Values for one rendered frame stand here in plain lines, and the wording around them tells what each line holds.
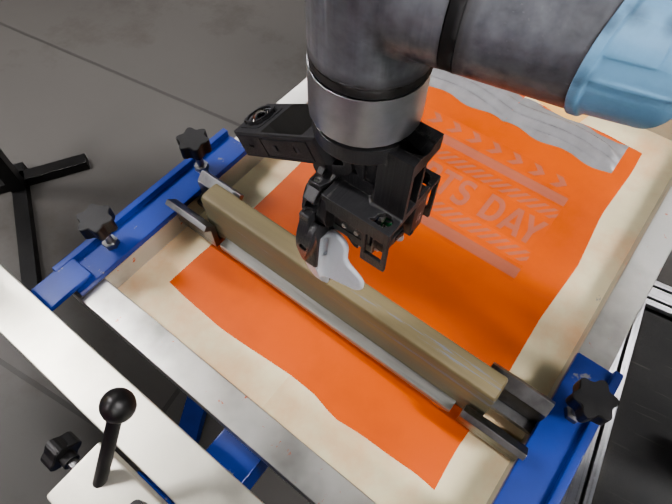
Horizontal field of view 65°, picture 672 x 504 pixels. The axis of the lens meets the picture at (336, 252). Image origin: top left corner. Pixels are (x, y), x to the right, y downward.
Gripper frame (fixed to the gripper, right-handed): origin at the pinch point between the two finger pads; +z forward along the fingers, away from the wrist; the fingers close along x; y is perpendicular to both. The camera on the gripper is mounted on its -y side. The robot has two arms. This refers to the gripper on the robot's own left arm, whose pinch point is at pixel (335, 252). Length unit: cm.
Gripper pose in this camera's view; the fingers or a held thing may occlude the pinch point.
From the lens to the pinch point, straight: 52.5
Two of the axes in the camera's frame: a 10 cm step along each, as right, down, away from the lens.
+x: 6.1, -6.7, 4.2
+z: -0.1, 5.2, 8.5
